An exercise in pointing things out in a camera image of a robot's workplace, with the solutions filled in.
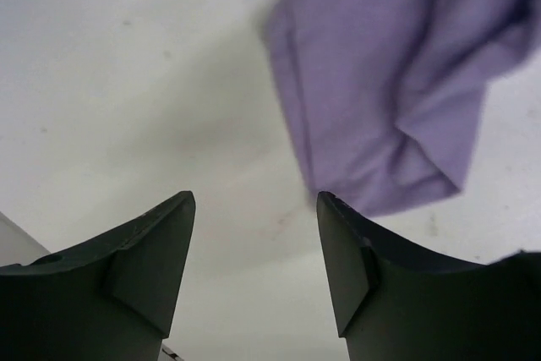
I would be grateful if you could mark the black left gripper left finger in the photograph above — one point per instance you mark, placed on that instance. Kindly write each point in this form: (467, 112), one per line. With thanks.
(112, 297)

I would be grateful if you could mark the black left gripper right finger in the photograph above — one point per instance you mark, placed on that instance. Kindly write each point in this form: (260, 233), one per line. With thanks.
(393, 299)

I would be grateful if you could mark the lilac t shirt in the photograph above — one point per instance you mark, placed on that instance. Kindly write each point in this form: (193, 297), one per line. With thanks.
(383, 98)

